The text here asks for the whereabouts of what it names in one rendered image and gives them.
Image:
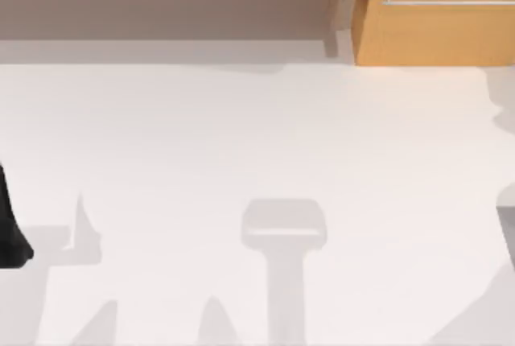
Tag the open wooden shelf unit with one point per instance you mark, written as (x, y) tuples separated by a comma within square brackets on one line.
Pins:
[(169, 0)]

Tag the light wooden cupboard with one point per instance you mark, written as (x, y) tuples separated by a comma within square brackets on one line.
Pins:
[(434, 36)]

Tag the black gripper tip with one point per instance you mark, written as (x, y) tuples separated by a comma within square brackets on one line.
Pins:
[(10, 237)]

